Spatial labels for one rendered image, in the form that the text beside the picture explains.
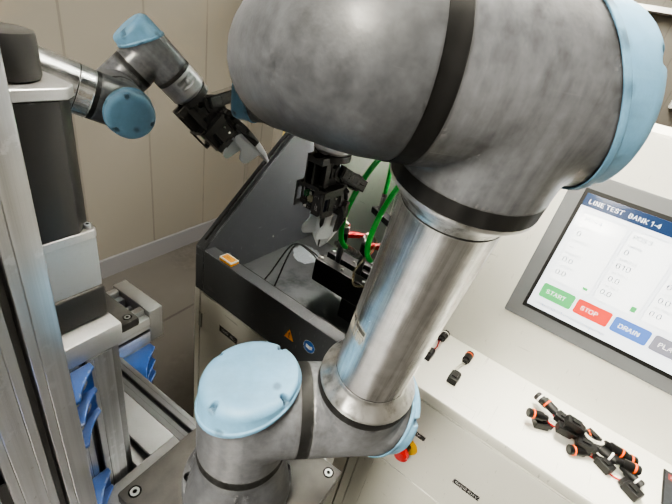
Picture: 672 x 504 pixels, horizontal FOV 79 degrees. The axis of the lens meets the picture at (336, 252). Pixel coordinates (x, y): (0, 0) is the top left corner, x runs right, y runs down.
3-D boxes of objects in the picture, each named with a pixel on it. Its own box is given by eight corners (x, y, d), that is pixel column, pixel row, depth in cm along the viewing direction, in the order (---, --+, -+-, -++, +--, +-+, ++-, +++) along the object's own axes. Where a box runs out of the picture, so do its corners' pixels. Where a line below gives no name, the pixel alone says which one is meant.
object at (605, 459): (517, 427, 84) (528, 410, 81) (529, 397, 91) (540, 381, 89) (640, 507, 74) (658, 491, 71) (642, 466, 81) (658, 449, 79)
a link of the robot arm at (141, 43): (105, 38, 74) (139, 7, 74) (153, 87, 82) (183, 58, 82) (109, 44, 68) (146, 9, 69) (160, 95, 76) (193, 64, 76)
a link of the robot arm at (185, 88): (178, 62, 83) (196, 61, 77) (195, 80, 86) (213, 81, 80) (154, 88, 81) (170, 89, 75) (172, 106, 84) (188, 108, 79)
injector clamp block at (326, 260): (308, 296, 132) (315, 257, 124) (326, 284, 139) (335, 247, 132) (396, 354, 117) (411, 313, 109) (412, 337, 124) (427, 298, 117)
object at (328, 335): (202, 292, 130) (203, 250, 122) (214, 287, 133) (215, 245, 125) (358, 411, 103) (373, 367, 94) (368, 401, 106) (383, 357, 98)
